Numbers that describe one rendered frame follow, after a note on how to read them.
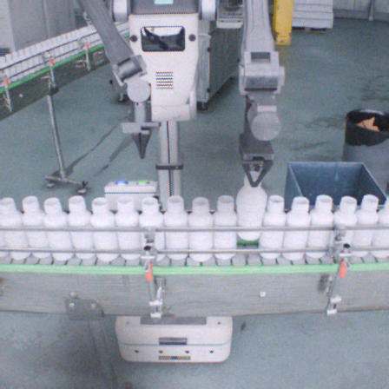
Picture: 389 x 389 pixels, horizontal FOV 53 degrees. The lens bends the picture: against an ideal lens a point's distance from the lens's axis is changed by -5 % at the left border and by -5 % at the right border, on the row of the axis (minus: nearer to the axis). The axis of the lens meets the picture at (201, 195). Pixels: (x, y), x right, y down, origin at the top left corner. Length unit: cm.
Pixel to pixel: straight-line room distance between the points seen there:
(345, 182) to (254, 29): 103
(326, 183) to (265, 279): 75
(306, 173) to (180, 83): 61
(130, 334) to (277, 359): 72
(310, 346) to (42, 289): 143
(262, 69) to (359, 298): 68
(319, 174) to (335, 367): 96
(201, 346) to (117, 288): 88
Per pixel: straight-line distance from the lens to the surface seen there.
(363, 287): 115
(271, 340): 215
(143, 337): 185
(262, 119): 76
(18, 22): 688
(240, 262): 103
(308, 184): 168
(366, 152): 299
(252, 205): 93
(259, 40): 82
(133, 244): 101
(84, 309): 116
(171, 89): 143
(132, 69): 109
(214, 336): 184
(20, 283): 115
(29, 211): 103
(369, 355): 221
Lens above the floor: 169
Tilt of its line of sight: 33 degrees down
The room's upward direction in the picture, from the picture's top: straight up
